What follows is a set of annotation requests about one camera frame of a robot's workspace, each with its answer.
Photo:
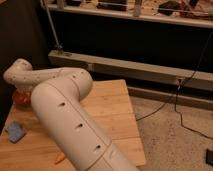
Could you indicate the red ceramic bowl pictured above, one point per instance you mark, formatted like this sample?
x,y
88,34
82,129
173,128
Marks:
x,y
21,98

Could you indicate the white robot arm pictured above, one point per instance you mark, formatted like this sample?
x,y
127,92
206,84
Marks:
x,y
55,98

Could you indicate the wooden table board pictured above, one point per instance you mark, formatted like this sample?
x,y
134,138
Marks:
x,y
110,106

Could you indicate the orange toy carrot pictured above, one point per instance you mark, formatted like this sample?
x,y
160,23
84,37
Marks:
x,y
60,157

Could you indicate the metal pole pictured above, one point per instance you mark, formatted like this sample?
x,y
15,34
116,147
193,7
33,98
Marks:
x,y
57,43

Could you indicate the black floor object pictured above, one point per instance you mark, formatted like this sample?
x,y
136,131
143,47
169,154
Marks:
x,y
209,157

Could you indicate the metal shelf rail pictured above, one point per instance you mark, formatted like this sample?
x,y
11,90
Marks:
x,y
134,14

